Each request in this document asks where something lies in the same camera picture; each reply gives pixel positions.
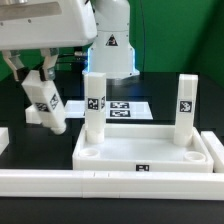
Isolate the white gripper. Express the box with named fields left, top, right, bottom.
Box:
left=0, top=0, right=97, bottom=82

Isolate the white desk top tray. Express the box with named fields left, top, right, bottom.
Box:
left=72, top=123, right=214, bottom=173

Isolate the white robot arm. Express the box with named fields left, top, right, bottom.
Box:
left=0, top=0, right=139, bottom=81

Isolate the white left fence bar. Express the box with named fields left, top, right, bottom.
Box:
left=0, top=127, right=9, bottom=155

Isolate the white fence bar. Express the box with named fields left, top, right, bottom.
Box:
left=0, top=127, right=9, bottom=155
left=0, top=169, right=224, bottom=201
left=201, top=131, right=224, bottom=173

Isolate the fiducial marker sheet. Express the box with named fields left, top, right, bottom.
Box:
left=65, top=100, right=153, bottom=120

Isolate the white front fence bar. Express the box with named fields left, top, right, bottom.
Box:
left=0, top=169, right=224, bottom=201

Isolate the white right fence bar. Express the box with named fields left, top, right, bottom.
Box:
left=201, top=131, right=224, bottom=173

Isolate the black cable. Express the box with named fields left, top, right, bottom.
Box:
left=56, top=49, right=88, bottom=68

